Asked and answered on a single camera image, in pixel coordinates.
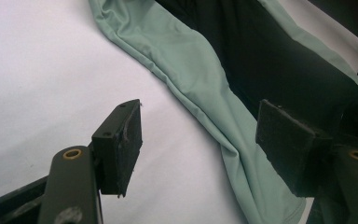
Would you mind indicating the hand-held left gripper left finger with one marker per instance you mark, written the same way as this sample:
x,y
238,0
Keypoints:
x,y
118,152

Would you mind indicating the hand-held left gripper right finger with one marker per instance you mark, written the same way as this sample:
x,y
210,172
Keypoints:
x,y
289,146

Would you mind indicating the white table cover sheet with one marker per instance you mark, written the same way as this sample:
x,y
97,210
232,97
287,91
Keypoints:
x,y
43,77

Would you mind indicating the black and green t-shirt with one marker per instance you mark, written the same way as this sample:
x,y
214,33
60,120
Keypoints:
x,y
199,71

